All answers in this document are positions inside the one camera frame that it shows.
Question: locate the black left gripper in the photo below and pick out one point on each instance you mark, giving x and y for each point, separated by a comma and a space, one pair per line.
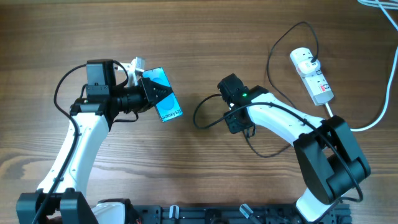
146, 86

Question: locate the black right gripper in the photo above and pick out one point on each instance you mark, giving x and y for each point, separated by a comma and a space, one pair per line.
235, 128

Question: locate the teal Galaxy smartphone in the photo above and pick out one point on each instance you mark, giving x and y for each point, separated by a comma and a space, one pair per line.
169, 107

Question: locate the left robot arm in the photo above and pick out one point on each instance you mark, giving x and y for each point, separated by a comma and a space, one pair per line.
60, 197

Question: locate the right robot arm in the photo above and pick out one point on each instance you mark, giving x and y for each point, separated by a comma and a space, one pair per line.
329, 156

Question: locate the white USB charger plug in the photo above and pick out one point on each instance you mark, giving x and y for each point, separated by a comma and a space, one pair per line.
307, 67

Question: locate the white power strip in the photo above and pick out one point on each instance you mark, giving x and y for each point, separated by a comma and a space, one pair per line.
315, 83

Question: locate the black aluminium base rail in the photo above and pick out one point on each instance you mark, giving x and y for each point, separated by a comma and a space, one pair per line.
214, 214

